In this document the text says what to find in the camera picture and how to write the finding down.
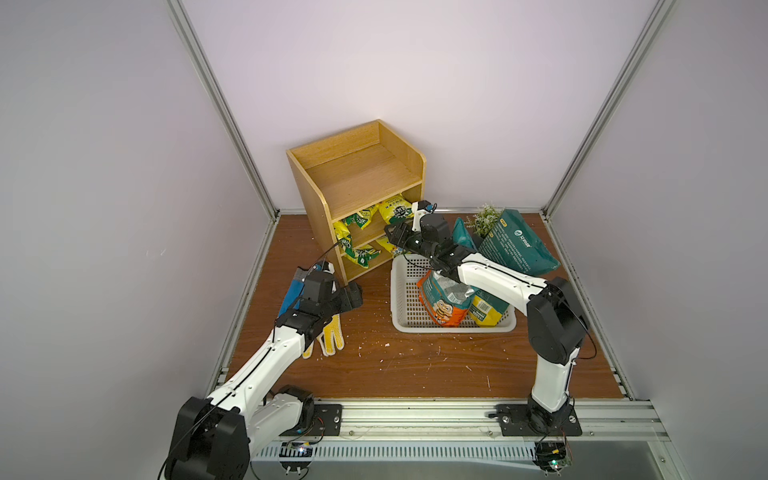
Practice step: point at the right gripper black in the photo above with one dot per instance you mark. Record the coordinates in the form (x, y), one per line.
(399, 234)

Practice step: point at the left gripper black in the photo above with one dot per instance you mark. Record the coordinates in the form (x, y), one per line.
(346, 303)

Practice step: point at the yellow green fertilizer packet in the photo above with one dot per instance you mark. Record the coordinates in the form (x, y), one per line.
(395, 209)
(362, 218)

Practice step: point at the green orange bee fertilizer bag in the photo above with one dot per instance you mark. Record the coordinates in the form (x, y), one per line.
(445, 300)

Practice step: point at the white plastic basket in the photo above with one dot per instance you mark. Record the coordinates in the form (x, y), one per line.
(410, 316)

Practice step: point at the dark green yellow soil bag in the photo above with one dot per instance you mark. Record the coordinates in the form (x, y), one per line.
(486, 310)

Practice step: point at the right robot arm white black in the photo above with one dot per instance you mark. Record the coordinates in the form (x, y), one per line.
(556, 325)

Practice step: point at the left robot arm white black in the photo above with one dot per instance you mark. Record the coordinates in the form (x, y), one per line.
(216, 436)

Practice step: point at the yellow packet lower shelf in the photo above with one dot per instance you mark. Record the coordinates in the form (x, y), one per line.
(386, 244)

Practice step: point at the green packet lower shelf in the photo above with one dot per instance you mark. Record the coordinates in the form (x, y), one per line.
(360, 256)

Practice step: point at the large dark green bag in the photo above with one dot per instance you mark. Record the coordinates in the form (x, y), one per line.
(511, 243)

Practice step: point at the wooden shelf unit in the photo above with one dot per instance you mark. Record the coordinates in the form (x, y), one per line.
(340, 175)

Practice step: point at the yellow work glove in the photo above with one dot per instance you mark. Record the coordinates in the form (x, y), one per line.
(330, 340)

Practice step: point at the artificial green plant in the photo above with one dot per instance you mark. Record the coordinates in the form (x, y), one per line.
(485, 219)

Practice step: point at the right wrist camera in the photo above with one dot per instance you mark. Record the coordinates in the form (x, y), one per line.
(420, 209)

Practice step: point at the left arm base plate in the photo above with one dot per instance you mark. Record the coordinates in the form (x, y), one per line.
(324, 420)

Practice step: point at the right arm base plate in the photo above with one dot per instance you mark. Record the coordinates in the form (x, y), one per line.
(534, 421)

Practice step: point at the aluminium front rail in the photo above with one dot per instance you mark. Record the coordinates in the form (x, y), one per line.
(466, 420)

